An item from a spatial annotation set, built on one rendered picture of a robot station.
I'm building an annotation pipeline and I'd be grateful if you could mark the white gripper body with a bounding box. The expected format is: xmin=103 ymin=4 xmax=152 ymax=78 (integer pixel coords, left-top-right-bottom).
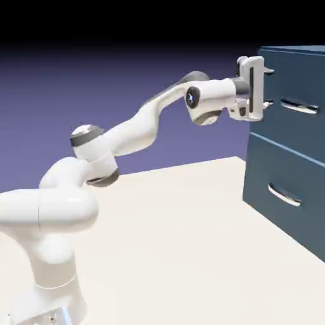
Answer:
xmin=240 ymin=56 xmax=265 ymax=121

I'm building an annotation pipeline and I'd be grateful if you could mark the blue cabinet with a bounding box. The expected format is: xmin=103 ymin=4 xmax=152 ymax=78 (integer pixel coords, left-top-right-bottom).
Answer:
xmin=242 ymin=45 xmax=325 ymax=263

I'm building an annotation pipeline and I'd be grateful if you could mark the blue drawer front with long handle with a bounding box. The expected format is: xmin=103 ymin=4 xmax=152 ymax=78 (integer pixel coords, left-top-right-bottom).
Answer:
xmin=248 ymin=48 xmax=325 ymax=163

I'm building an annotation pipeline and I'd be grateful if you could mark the long silver curved handle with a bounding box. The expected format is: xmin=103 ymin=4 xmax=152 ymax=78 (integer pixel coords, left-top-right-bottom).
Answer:
xmin=279 ymin=98 xmax=320 ymax=114

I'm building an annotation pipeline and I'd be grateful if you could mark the short silver curved handle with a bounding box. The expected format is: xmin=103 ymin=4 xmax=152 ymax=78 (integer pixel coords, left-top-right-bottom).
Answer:
xmin=267 ymin=183 xmax=302 ymax=207

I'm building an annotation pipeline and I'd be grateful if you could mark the blue drawer front with short handle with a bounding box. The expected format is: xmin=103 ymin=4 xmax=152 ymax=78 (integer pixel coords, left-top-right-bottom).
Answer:
xmin=242 ymin=133 xmax=325 ymax=263

